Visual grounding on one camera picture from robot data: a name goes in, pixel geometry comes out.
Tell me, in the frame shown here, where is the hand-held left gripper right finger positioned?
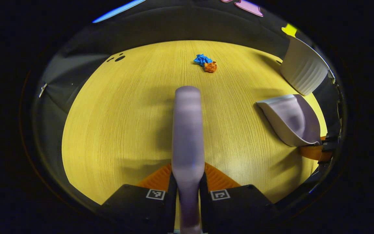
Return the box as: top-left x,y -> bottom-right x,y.
200,162 -> 278,233

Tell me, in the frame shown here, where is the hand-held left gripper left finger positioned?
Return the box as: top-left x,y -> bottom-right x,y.
98,162 -> 178,233

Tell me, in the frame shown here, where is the white ribbed garbage bin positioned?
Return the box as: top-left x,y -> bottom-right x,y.
280,35 -> 330,96

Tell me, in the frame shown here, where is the small pink broom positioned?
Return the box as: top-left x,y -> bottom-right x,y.
171,86 -> 206,234

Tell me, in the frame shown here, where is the blue paper scrap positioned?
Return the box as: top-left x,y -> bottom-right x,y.
193,54 -> 213,67

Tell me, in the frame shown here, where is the wooden desktop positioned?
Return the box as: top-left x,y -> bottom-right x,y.
61,40 -> 329,208

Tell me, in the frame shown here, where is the black backdrop cloth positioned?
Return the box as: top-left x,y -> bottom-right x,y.
33,0 -> 343,208

